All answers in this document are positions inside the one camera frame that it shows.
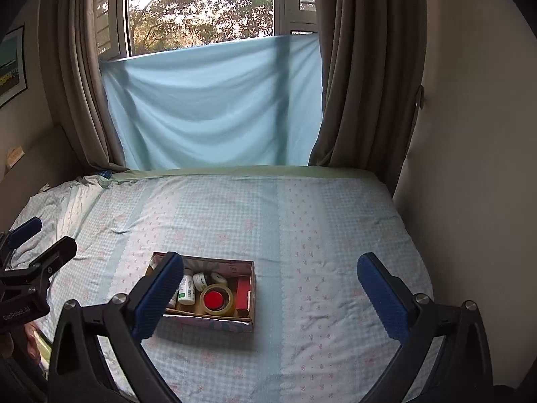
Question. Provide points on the framed wall picture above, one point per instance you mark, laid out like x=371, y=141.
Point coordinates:
x=13, y=80

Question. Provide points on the open cardboard box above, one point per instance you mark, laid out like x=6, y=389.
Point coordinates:
x=231, y=269

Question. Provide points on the small beige box on headboard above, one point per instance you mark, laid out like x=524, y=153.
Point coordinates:
x=13, y=156

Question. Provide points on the red cosmetic box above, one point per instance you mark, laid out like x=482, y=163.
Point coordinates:
x=242, y=297

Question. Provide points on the white pill bottle green label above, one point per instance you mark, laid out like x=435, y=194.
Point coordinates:
x=187, y=291

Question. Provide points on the white earbuds case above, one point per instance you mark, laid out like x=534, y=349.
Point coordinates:
x=217, y=279

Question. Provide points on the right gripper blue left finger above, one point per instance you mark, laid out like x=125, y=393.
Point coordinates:
x=78, y=371

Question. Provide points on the light blue hanging cloth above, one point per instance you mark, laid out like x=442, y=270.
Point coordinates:
x=241, y=103

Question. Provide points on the yellow tape roll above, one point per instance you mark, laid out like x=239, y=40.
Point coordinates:
x=229, y=307

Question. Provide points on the right brown curtain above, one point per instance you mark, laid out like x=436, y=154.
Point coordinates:
x=372, y=57

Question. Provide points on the black lid cream jar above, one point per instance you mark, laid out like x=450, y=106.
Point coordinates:
x=201, y=281

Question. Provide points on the left brown curtain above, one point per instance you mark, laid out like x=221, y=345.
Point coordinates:
x=72, y=82

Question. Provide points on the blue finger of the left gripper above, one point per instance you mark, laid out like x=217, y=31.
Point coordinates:
x=18, y=236
x=52, y=259

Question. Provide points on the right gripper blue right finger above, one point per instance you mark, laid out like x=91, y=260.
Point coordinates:
x=462, y=370

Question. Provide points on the brown curtain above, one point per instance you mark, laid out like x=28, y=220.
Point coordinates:
x=72, y=82
x=372, y=57

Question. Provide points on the white lid jar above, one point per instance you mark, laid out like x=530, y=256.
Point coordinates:
x=172, y=304

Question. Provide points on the person's left hand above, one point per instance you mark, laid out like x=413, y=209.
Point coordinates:
x=27, y=342

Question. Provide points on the beige headboard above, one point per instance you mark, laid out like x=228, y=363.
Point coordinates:
x=50, y=161

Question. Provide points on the window with frame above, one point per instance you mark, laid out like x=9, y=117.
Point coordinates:
x=126, y=28

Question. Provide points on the red lid silver jar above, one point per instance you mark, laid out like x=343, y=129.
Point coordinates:
x=214, y=300

